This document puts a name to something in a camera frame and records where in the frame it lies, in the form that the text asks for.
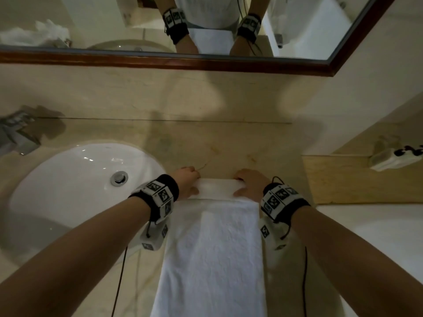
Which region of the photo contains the person's left hand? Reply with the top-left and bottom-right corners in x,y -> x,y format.
171,166 -> 201,200

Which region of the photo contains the chrome faucet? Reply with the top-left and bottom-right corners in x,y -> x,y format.
0,110 -> 42,156

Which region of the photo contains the person's right hand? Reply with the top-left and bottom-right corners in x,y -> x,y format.
233,168 -> 272,199

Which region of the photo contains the white soap dish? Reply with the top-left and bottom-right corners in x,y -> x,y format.
369,145 -> 423,172

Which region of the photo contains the person's left forearm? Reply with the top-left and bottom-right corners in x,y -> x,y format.
0,195 -> 156,317

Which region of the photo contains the thin black cable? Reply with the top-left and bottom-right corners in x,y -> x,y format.
301,245 -> 308,317
111,245 -> 129,317

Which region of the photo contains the black wrist tracker with markers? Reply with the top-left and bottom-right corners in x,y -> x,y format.
128,174 -> 180,252
259,176 -> 311,251

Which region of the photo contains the white ceramic bathroom fixture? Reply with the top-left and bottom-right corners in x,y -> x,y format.
317,204 -> 423,317

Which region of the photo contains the wood-framed wall mirror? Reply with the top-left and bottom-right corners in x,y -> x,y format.
0,0 -> 398,77

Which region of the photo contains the person's right forearm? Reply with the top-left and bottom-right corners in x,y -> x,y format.
290,206 -> 423,317

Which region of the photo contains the chrome sink drain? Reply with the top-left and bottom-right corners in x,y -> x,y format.
111,171 -> 129,187

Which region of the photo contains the white sink basin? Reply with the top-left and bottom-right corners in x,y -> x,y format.
7,142 -> 168,266

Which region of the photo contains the white towel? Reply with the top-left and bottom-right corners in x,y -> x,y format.
150,177 -> 269,317

